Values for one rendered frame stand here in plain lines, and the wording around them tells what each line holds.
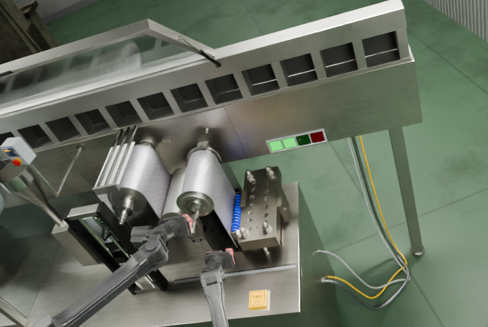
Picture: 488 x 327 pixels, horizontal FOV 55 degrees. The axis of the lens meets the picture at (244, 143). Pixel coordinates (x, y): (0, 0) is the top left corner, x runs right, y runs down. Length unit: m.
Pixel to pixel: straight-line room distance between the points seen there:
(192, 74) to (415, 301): 1.74
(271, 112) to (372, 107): 0.40
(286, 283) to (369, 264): 1.13
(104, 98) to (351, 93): 0.99
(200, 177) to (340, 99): 0.63
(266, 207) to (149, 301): 0.64
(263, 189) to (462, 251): 1.35
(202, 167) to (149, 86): 0.39
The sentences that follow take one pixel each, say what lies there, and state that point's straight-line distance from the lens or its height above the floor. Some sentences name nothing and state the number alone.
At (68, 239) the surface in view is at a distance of 2.32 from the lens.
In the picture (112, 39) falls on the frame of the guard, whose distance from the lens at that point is 1.38.
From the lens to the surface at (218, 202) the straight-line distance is 1.89.
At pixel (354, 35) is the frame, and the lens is 1.73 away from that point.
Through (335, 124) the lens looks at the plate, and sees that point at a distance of 1.95.
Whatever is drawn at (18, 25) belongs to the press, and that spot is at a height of 0.76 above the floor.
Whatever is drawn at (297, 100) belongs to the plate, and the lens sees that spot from 1.86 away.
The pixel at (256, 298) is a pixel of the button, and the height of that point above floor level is 0.92.
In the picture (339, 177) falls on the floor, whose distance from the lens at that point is 3.44.
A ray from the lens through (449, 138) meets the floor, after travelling 3.59.
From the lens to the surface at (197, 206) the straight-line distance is 1.81.
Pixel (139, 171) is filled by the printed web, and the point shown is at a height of 1.39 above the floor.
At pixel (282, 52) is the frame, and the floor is 1.61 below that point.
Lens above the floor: 2.46
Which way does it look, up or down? 38 degrees down
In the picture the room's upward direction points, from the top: 25 degrees counter-clockwise
